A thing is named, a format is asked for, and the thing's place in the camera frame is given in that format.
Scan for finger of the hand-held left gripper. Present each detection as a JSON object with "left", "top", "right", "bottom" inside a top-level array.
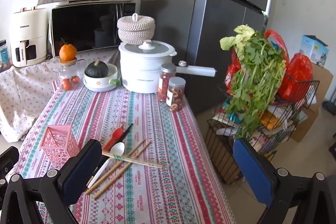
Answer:
[{"left": 0, "top": 146, "right": 20, "bottom": 180}]

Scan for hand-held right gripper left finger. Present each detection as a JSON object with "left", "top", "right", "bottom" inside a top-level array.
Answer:
[{"left": 0, "top": 139, "right": 103, "bottom": 224}]

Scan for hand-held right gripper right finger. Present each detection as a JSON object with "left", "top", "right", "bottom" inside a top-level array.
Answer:
[{"left": 232, "top": 138, "right": 336, "bottom": 224}]

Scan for pink perforated utensil holder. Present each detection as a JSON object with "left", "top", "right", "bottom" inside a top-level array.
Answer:
[{"left": 39, "top": 124, "right": 80, "bottom": 167}]

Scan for brown wooden chopstick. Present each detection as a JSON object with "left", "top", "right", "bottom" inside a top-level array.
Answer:
[
  {"left": 93, "top": 141, "right": 152, "bottom": 200},
  {"left": 84, "top": 139, "right": 146, "bottom": 195}
]

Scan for white plastic spoon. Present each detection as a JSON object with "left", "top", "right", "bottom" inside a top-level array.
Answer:
[{"left": 87, "top": 142, "right": 125, "bottom": 189}]

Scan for red plastic spoon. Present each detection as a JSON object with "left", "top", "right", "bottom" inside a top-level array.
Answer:
[{"left": 103, "top": 127, "right": 124, "bottom": 150}]

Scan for light bamboo chopstick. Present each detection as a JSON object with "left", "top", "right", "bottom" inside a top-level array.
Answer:
[
  {"left": 102, "top": 150, "right": 168, "bottom": 168},
  {"left": 102, "top": 152, "right": 164, "bottom": 169}
]

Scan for black chopstick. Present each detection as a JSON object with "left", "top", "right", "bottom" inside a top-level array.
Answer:
[
  {"left": 103, "top": 123, "right": 134, "bottom": 149},
  {"left": 104, "top": 125, "right": 133, "bottom": 150}
]

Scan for yellow packet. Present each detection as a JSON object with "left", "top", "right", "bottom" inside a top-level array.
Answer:
[{"left": 260, "top": 110, "right": 282, "bottom": 132}]

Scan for teal packet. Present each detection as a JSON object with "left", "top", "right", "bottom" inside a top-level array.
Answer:
[{"left": 226, "top": 102, "right": 243, "bottom": 122}]

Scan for white floral cloth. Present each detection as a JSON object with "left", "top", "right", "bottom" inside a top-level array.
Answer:
[{"left": 0, "top": 49, "right": 121, "bottom": 143}]

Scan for white plate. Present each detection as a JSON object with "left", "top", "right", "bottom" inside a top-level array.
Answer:
[{"left": 84, "top": 77, "right": 121, "bottom": 93}]

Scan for striped patterned tablecloth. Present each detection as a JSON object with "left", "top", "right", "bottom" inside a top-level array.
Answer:
[{"left": 5, "top": 81, "right": 237, "bottom": 224}]

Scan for bunch of leafy celery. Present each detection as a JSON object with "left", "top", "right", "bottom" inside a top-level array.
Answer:
[{"left": 224, "top": 31, "right": 288, "bottom": 139}]

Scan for glass jar with wooden lid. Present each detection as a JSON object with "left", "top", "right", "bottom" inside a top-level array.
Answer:
[{"left": 58, "top": 57, "right": 81, "bottom": 91}]

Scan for red snack packet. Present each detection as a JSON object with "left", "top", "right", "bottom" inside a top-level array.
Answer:
[{"left": 226, "top": 49, "right": 243, "bottom": 94}]

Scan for dark green pumpkin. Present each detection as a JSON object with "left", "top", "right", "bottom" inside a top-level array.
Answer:
[{"left": 84, "top": 60, "right": 109, "bottom": 78}]

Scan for clear canister with blue label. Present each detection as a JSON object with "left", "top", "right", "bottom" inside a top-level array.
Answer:
[{"left": 0, "top": 39, "right": 12, "bottom": 73}]

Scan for jar of dried fruit slices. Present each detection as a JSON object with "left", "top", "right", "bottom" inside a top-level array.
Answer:
[{"left": 167, "top": 77, "right": 186, "bottom": 112}]

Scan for red plastic bag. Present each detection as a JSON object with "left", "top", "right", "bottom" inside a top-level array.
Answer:
[{"left": 265, "top": 29, "right": 314, "bottom": 101}]

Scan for brown cardboard box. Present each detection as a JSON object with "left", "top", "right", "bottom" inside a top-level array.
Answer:
[{"left": 291, "top": 61, "right": 334, "bottom": 143}]

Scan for large orange with stem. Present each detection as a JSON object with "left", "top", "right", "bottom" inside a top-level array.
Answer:
[{"left": 59, "top": 38, "right": 77, "bottom": 62}]

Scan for white electric cooking pot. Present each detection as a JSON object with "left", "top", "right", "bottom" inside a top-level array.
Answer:
[{"left": 118, "top": 40, "right": 217, "bottom": 94}]

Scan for jar of red dried fruit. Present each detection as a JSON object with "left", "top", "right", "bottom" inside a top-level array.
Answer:
[{"left": 157, "top": 63, "right": 177, "bottom": 103}]

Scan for cream air fryer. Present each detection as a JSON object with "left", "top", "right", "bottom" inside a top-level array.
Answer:
[{"left": 9, "top": 6, "right": 50, "bottom": 68}]

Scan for napa cabbage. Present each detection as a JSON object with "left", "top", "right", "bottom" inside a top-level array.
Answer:
[{"left": 219, "top": 25, "right": 256, "bottom": 51}]

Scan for blue printed box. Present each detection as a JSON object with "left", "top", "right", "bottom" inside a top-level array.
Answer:
[{"left": 299, "top": 35, "right": 330, "bottom": 67}]

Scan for black microwave oven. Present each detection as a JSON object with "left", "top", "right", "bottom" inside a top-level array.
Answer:
[{"left": 50, "top": 0, "right": 141, "bottom": 58}]

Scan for woven lidded basket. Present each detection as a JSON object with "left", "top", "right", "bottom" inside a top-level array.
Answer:
[{"left": 117, "top": 13, "right": 156, "bottom": 45}]

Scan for grey refrigerator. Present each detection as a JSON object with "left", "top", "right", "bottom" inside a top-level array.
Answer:
[{"left": 143, "top": 0, "right": 276, "bottom": 117}]

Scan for black wire rack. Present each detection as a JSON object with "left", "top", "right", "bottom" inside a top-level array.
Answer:
[{"left": 204, "top": 77, "right": 321, "bottom": 184}]

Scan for white bowl with green handle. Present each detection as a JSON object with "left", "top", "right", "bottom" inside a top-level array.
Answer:
[{"left": 83, "top": 64, "right": 122, "bottom": 88}]

